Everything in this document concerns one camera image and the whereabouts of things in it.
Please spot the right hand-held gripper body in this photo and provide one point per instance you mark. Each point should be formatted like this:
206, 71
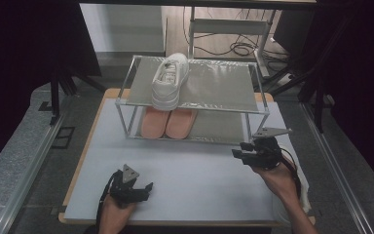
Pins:
268, 152

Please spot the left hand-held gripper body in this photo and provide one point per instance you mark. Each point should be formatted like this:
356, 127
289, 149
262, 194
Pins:
123, 191

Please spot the white sneaker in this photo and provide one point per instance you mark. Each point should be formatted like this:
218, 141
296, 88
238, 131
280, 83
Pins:
170, 81
305, 191

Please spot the pink slipper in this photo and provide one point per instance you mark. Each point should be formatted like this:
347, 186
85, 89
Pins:
179, 125
154, 125

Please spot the two-tier metal shoe rack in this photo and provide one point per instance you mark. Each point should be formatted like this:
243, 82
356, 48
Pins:
220, 84

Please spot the person's left hand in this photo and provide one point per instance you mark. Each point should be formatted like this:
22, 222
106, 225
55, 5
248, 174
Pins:
113, 214

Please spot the person's right hand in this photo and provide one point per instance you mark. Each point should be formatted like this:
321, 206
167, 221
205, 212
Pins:
280, 182

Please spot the white table mat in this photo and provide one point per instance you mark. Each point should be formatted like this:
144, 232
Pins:
191, 175

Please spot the white power strip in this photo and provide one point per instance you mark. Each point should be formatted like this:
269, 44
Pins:
286, 79

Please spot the black metal stand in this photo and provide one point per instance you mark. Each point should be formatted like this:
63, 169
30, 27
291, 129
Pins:
55, 94
318, 94

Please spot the wooden table board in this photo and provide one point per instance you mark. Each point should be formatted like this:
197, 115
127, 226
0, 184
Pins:
112, 93

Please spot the white metal stand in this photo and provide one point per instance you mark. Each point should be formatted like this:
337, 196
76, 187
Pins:
227, 26

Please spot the black monitor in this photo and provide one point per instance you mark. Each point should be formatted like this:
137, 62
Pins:
292, 32

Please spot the white panel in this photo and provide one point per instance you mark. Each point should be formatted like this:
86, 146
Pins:
123, 29

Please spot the aluminium rail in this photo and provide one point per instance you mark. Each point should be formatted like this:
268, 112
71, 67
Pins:
337, 175
32, 175

